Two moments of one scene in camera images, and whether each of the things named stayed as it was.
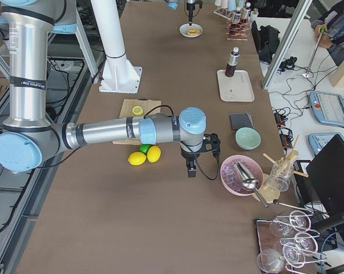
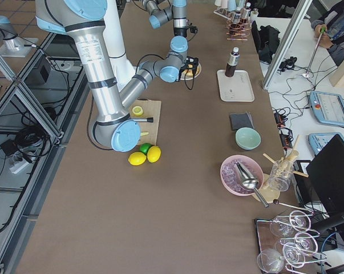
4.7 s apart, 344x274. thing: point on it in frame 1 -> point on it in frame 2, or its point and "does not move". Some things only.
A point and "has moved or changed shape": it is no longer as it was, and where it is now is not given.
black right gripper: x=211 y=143 -> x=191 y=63
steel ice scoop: x=248 y=181 does not move
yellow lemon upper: x=153 y=154 does not move
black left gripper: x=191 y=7 -> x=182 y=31
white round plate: x=184 y=28 has moved or changed shape
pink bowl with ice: x=229 y=180 does not move
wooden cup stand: x=266 y=190 does not move
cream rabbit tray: x=237 y=88 does not move
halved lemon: x=137 y=111 does not move
